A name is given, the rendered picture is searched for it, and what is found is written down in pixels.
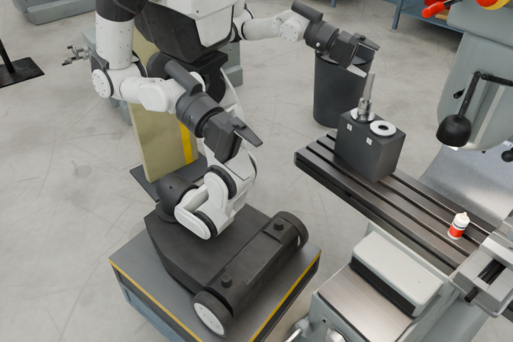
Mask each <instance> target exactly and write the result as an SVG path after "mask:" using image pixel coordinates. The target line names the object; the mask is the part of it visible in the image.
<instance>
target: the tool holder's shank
mask: <svg viewBox="0 0 513 342"><path fill-rule="evenodd" d="M375 74H376V73H375V72H373V71H369V72H368V76H367V81H366V88H365V91H364V93H363V97H362V98H363V100H364V101H365V102H368V101H369V100H370V99H371V93H372V88H373V82H374V79H375Z"/></svg>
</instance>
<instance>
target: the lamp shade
mask: <svg viewBox="0 0 513 342"><path fill-rule="evenodd" d="M471 133H472V124H471V121H470V120H469V119H467V118H466V117H465V116H463V118H458V117H457V115H448V116H446V117H445V119H443V120H442V122H441V123H440V124H439V127H438V129H437V133H436V138H437V139H438V140H439V141H440V142H441V143H442V144H445V145H447V146H450V147H464V146H465V145H466V144H467V142H468V140H469V137H470V135H471Z"/></svg>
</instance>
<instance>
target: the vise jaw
mask: <svg viewBox="0 0 513 342"><path fill-rule="evenodd" d="M479 249H480V250H482V251H483V252H485V253H487V254H488V255H490V256H491V257H492V258H494V259H495V260H497V261H499V262H500V263H501V264H502V265H504V266H506V267H507V268H509V269H510V270H511V271H513V242H511V241H510V240H508V239H507V238H505V237H503V236H502V235H501V234H499V233H497V232H496V231H493V232H492V233H491V234H490V235H489V236H488V237H487V238H486V239H485V240H484V242H483V243H482V245H481V246H480V248H479Z"/></svg>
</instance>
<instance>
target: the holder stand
mask: <svg viewBox="0 0 513 342"><path fill-rule="evenodd" d="M357 109H358V108H355V109H353V110H350V111H348V112H345V113H343V114H341V115H340V118H339V123H338V128H337V136H336V141H335V146H334V152H335V153H336V154H337V155H338V156H339V157H340V158H342V159H343V160H344V161H346V162H347V163H348V164H350V165H351V166H352V167H353V168H354V169H355V170H356V171H358V172H359V173H360V174H362V175H363V176H364V177H365V178H367V179H368V180H369V181H370V182H371V183H374V182H377V181H379V180H380V179H382V178H384V177H386V176H388V175H390V174H392V173H393V172H395V168H396V166H397V163H398V159H399V156H400V153H401V151H402V146H403V143H404V141H405V136H406V133H404V132H403V131H401V130H399V129H398V128H397V127H395V126H394V125H393V124H391V123H389V122H387V121H386V120H384V119H383V118H381V117H380V116H378V115H376V114H375V113H374V112H373V111H370V114H369V117H368V118H361V117H359V116H358V115H357Z"/></svg>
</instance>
